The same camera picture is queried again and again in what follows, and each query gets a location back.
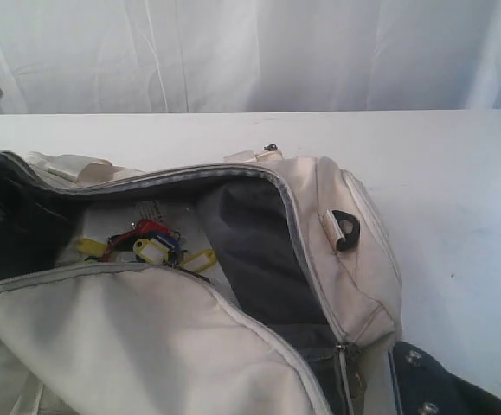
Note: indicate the bunch of colourful key tags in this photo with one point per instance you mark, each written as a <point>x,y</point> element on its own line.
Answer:
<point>148,242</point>

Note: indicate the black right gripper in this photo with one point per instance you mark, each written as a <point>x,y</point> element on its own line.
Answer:
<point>421,385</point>

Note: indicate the clear plastic wrapped package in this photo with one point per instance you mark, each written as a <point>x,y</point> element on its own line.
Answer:
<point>100,221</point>

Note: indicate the beige duffel bag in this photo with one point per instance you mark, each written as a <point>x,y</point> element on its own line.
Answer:
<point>317,297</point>

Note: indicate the white backdrop curtain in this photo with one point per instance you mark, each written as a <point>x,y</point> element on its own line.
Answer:
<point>248,56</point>

